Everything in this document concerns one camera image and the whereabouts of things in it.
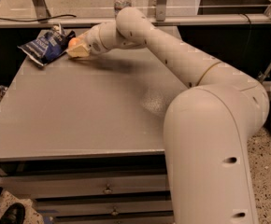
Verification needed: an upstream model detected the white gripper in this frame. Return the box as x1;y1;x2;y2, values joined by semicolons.
66;25;108;58

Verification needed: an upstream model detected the orange fruit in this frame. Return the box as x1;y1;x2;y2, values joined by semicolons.
68;37;80;48

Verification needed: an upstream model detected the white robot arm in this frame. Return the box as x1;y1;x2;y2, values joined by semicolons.
67;7;269;224

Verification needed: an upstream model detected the blue chip bag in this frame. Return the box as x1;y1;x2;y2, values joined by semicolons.
19;24;76;68

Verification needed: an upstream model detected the grey drawer cabinet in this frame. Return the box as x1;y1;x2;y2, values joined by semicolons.
0;26;190;224

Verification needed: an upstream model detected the top grey drawer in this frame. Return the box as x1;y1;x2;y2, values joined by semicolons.
0;172;169;199

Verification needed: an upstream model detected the grey drawer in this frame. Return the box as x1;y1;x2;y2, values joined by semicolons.
35;196;172;217
53;213;174;224
0;172;169;199

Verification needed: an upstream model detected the middle grey drawer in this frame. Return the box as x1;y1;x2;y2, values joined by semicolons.
35;196;172;217

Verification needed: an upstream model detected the black shoe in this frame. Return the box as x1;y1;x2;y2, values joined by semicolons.
0;203;25;224

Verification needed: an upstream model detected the bottom grey drawer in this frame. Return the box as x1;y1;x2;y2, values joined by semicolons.
53;213;174;224

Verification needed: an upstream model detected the black cable on ledge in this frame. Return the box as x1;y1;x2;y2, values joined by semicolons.
0;14;78;23

